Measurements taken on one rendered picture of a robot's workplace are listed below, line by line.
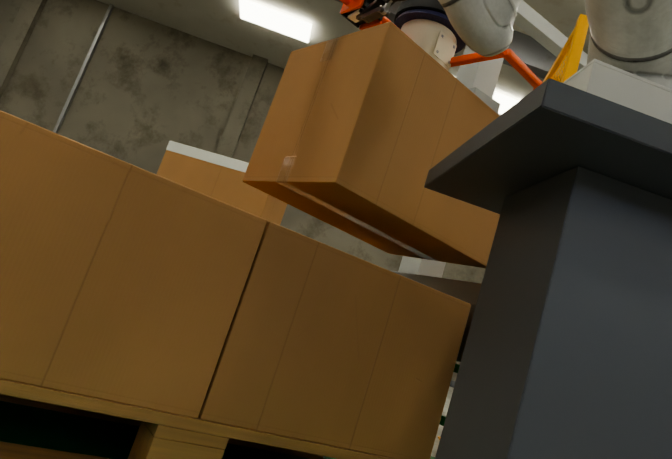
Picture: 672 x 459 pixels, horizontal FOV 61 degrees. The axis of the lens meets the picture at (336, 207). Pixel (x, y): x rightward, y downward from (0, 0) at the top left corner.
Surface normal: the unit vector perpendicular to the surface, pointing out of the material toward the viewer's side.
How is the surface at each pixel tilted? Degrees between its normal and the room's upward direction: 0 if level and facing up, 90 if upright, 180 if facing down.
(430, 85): 90
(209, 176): 90
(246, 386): 90
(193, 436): 90
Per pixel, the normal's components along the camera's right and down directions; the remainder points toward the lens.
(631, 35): -0.32, 0.92
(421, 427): 0.51, -0.01
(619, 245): 0.14, -0.16
